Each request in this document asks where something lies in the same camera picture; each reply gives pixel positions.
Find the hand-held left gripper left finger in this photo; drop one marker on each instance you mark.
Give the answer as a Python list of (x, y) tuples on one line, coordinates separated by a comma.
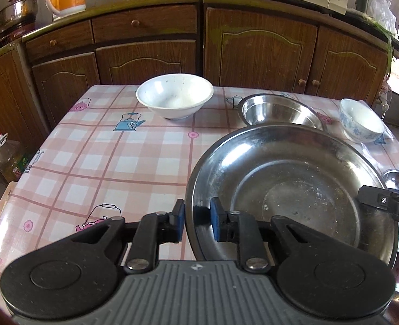
[(182, 221)]

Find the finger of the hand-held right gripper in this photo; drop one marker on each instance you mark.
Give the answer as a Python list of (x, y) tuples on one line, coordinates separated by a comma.
[(377, 198)]

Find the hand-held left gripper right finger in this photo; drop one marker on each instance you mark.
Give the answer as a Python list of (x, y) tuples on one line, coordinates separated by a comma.
[(215, 220)]

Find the large steel plate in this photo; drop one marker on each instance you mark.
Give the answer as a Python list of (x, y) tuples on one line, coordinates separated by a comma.
[(304, 182)]

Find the white blue floral bowl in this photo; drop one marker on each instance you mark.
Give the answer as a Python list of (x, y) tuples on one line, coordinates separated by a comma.
[(360, 118)]

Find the steel bowl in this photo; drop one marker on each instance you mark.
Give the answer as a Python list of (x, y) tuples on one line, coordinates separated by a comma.
[(280, 111)]

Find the plain white bowl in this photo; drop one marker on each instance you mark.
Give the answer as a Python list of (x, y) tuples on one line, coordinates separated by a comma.
[(172, 91)]

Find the pink checked tablecloth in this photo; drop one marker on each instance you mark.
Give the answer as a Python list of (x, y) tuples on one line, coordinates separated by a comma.
[(118, 162)]

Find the pink hanging cloth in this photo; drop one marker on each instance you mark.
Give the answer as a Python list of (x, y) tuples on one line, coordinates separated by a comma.
[(385, 89)]

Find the green onion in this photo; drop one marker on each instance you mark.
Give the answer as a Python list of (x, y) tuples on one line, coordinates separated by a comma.
[(385, 32)]

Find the wooden two-door cabinet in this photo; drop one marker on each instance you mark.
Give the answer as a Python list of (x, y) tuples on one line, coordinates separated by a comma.
[(260, 50)]

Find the cooking oil bottle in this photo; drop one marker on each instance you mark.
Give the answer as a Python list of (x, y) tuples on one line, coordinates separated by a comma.
[(10, 162)]

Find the clear plastic bag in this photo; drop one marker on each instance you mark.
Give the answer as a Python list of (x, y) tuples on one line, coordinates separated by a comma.
[(382, 10)]

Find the wooden cabinet with drawers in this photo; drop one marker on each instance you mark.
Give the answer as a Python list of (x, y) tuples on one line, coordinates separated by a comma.
[(145, 23)]

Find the wooden single-door cabinet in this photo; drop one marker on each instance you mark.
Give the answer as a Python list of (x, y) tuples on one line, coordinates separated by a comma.
[(3, 91)]

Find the red induction cooker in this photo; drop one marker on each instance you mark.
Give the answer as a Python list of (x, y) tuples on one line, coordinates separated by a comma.
[(16, 33)]

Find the steel cooking pot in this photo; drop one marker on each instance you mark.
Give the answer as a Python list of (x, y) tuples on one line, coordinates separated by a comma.
[(15, 15)]

